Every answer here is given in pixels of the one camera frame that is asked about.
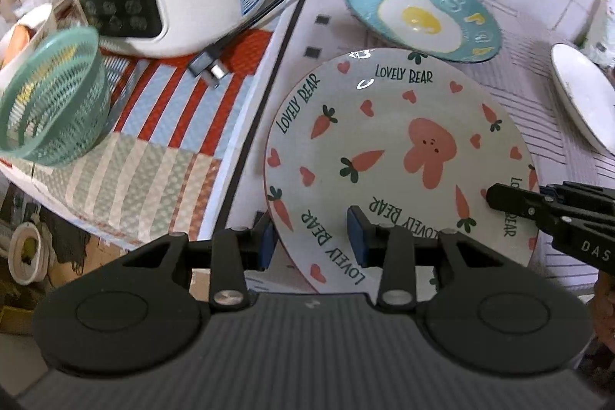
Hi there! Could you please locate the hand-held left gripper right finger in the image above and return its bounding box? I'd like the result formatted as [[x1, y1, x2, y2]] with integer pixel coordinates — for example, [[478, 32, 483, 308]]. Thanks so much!
[[346, 205, 506, 311]]

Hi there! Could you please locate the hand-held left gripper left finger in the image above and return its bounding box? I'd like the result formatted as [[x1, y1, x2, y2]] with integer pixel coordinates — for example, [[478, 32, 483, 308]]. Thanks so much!
[[122, 212, 278, 311]]

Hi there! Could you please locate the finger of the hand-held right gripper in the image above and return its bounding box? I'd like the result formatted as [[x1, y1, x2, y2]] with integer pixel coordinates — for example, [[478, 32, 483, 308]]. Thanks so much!
[[485, 183, 560, 229]]

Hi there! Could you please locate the carrot and bunny print plate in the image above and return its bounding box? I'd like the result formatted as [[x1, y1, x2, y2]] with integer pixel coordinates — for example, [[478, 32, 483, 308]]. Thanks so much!
[[263, 47, 541, 295]]

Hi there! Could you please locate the blue fried egg print plate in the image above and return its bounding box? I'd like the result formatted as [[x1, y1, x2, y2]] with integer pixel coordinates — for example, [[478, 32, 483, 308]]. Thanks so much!
[[342, 0, 504, 65]]

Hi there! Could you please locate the white lined table mat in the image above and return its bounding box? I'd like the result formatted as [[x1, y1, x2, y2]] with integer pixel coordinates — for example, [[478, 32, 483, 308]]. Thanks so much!
[[226, 0, 615, 296]]

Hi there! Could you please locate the red and blue striped cloth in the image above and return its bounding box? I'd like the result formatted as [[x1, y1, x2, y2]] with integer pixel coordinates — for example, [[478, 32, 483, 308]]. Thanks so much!
[[0, 28, 276, 248]]

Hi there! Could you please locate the small white bowl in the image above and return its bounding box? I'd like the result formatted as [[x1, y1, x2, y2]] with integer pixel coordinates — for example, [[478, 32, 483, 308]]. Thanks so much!
[[8, 222, 50, 285]]

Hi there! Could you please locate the green plastic mesh basket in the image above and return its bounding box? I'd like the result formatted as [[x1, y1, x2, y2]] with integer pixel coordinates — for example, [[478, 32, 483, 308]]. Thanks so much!
[[0, 26, 115, 167]]

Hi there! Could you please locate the white bowl with orange food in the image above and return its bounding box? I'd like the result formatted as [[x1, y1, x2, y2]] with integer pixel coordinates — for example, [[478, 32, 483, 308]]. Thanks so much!
[[0, 3, 59, 72]]

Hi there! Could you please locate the black power cable with plug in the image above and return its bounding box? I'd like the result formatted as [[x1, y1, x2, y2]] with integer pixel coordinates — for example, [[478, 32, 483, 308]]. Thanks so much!
[[188, 0, 328, 90]]

